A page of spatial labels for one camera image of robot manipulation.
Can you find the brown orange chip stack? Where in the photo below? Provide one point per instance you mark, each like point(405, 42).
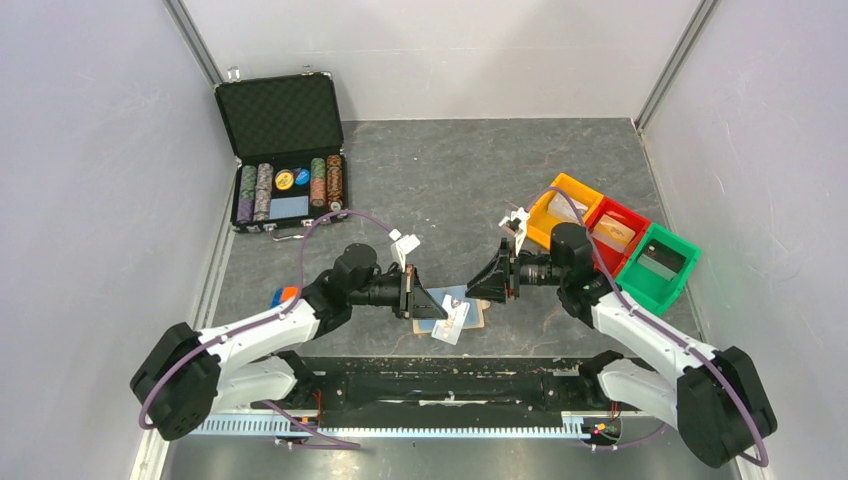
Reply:
point(334, 177)

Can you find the aluminium frame post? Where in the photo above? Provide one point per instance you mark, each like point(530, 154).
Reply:
point(686, 42)
point(184, 22)

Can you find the blue dealer button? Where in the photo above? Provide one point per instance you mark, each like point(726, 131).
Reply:
point(302, 176)

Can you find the green orange chip stack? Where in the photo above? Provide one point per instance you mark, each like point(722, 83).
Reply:
point(318, 195)

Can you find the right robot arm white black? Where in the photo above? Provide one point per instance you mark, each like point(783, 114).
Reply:
point(713, 398)

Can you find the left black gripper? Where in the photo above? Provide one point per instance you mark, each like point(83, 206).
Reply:
point(413, 299)

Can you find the card deck in green bin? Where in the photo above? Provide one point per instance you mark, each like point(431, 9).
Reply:
point(662, 260)

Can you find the beige leather card holder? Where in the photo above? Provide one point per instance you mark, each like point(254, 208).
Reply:
point(475, 318)

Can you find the yellow plastic bin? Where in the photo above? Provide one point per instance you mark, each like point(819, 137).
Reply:
point(540, 223)

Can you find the orange blue toy block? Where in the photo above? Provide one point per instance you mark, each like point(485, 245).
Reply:
point(282, 295)

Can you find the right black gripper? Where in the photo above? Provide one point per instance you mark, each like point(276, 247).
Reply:
point(492, 283)

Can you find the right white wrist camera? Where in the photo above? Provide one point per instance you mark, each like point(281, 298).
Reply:
point(515, 224)

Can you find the grey purple chip stack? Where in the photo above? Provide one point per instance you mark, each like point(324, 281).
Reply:
point(263, 191)

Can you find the black poker chip case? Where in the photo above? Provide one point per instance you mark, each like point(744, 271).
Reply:
point(285, 121)

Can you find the green purple chip stack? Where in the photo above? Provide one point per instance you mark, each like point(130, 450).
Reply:
point(246, 194)

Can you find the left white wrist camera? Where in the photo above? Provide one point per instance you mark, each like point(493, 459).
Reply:
point(401, 246)

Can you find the white credit card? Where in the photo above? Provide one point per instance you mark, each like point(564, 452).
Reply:
point(449, 330)

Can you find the blue playing card deck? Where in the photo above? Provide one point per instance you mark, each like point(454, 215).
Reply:
point(289, 207)

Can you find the right aluminium frame post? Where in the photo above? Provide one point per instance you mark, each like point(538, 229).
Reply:
point(686, 42)

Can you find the red plastic bin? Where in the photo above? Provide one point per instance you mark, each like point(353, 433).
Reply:
point(615, 261)

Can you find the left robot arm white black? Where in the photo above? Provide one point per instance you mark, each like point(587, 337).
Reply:
point(191, 374)

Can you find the card deck in red bin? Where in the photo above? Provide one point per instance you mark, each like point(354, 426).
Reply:
point(613, 233)

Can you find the white slotted cable duct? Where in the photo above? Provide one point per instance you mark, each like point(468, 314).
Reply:
point(278, 426)

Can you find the yellow dealer button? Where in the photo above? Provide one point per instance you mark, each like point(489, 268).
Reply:
point(284, 180)

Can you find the green plastic bin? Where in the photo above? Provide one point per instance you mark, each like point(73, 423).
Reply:
point(648, 289)

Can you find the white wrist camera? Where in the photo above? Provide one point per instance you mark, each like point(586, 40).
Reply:
point(401, 246)
point(515, 224)

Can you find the left aluminium frame post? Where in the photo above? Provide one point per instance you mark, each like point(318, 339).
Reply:
point(184, 22)

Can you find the card deck in yellow bin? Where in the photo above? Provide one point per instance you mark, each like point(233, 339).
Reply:
point(571, 211)

